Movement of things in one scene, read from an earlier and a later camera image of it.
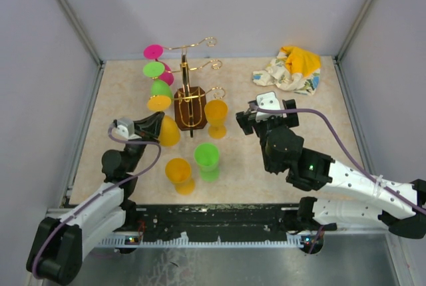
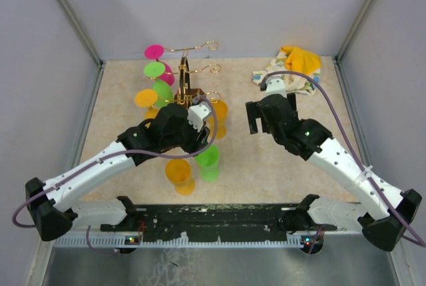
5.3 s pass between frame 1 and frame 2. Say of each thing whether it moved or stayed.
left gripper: moved
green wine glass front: stayed
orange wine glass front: stayed
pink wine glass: stayed
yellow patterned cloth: stayed
